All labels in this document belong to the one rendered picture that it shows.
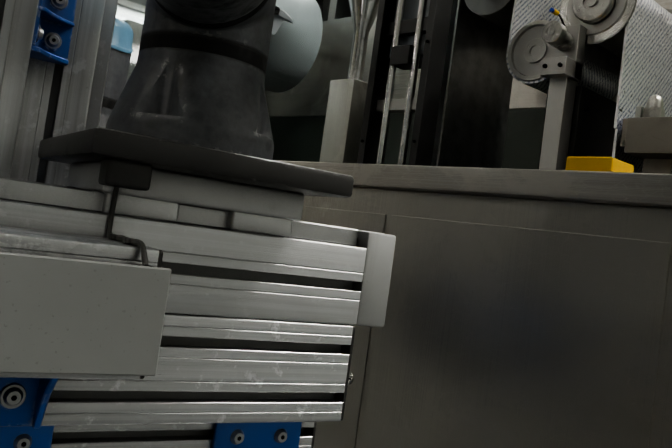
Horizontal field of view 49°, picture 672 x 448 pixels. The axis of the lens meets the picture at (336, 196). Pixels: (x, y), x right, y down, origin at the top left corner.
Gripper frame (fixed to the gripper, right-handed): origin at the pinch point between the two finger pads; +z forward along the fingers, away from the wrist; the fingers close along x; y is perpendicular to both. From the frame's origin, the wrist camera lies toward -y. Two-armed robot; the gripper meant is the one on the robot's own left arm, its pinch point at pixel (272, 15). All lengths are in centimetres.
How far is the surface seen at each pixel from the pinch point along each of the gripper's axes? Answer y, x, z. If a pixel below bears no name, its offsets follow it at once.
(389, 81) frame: 9.8, 31.5, 4.6
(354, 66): 2.4, 2.8, 33.0
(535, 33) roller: -5, 57, 11
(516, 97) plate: 1, 42, 48
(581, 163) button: 22, 82, -22
